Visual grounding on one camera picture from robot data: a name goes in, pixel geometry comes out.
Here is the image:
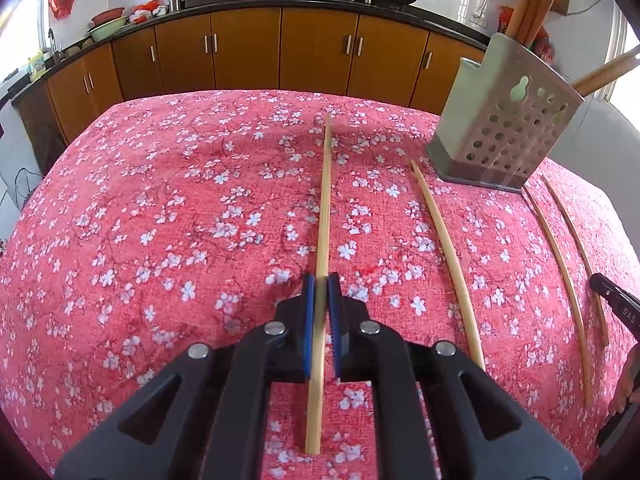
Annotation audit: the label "person's right hand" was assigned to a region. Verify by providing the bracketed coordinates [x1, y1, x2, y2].
[607, 342, 640, 417]

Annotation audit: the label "red bags on bottles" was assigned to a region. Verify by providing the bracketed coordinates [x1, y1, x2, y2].
[497, 6, 556, 61]

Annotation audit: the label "red basin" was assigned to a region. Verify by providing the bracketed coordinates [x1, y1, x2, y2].
[91, 7, 126, 26]

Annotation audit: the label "wooden base cabinets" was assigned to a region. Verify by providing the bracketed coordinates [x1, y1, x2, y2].
[12, 7, 488, 161]

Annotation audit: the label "hanging red plastic bag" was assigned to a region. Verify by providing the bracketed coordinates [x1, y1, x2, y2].
[48, 0, 79, 20]

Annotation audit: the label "perforated steel chopstick holder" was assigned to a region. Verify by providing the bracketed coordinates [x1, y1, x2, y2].
[426, 32, 586, 193]

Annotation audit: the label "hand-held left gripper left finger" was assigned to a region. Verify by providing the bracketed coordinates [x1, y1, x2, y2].
[54, 274, 317, 480]

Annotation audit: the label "large sliding window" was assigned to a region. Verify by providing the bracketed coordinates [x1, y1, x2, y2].
[600, 5, 640, 106]

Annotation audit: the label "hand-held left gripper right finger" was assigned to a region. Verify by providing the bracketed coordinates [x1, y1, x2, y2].
[326, 272, 583, 480]

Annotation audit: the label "red floral tablecloth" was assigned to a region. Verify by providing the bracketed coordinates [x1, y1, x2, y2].
[0, 89, 640, 480]

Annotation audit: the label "black kitchen countertop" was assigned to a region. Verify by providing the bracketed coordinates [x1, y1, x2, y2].
[0, 0, 493, 106]

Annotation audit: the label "green basin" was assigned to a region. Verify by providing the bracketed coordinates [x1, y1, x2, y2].
[87, 16, 128, 43]

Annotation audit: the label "small kitchen window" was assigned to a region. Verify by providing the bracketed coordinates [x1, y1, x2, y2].
[0, 0, 53, 88]

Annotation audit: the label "red and white bag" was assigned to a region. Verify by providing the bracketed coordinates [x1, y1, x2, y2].
[130, 0, 170, 23]

